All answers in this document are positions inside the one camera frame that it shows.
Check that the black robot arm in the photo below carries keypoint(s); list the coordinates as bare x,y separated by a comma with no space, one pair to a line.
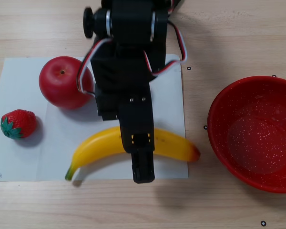
133,23

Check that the red speckled bowl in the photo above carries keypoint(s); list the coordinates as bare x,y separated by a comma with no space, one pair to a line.
252,143

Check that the red plastic apple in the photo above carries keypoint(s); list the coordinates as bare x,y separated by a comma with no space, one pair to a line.
57,88

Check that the red plastic strawberry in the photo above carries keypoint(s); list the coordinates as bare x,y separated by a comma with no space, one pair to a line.
21,121

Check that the white paper sheet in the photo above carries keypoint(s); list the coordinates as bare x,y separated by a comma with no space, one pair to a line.
26,78

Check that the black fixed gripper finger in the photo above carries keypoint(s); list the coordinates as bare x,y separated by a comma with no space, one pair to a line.
143,167

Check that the yellow plastic banana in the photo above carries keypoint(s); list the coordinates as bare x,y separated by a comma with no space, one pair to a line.
97,145

